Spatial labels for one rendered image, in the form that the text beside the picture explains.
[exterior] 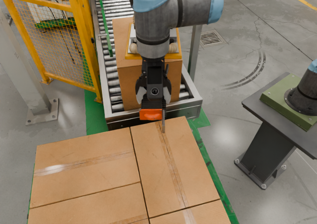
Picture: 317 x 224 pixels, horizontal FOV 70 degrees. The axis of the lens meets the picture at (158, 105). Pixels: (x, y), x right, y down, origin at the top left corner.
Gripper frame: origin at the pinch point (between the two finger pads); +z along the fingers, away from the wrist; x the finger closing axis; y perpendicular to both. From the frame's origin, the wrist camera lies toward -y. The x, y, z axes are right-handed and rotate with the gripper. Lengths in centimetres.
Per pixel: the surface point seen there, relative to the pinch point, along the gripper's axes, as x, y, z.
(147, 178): 5, 3, 67
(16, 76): 119, 93, 70
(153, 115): -0.1, -5.8, -0.6
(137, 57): 9.3, 42.3, 11.7
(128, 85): 18, 54, 42
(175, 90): -13, 60, 52
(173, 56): -9.2, 42.7, 11.6
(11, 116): 149, 93, 122
